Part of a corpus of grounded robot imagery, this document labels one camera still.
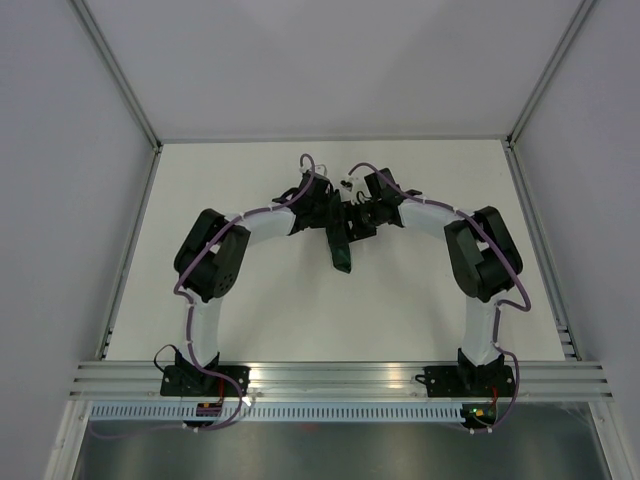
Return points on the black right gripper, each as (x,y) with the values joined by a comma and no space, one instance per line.
(358,232)

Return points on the aluminium frame post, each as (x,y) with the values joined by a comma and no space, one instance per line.
(100,43)
(577,22)

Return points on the white slotted cable duct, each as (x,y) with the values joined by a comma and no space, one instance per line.
(281,411)

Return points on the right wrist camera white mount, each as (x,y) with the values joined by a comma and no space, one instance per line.
(353,190)

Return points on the aluminium front rail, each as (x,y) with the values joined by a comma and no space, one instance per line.
(540,381)

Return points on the dark green cloth napkin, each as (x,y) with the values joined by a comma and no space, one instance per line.
(336,234)

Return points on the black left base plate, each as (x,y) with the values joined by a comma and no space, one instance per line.
(230,381)

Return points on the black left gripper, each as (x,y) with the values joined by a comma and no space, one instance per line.
(323,222)

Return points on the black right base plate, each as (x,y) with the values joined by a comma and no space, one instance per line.
(454,382)

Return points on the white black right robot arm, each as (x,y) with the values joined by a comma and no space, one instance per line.
(485,264)

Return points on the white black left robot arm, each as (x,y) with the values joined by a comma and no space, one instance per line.
(208,264)

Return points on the left aluminium frame post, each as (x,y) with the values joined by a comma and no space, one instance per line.
(100,43)

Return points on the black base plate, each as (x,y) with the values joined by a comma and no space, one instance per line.
(454,382)
(230,381)

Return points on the right aluminium frame post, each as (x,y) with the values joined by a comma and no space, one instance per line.
(577,22)

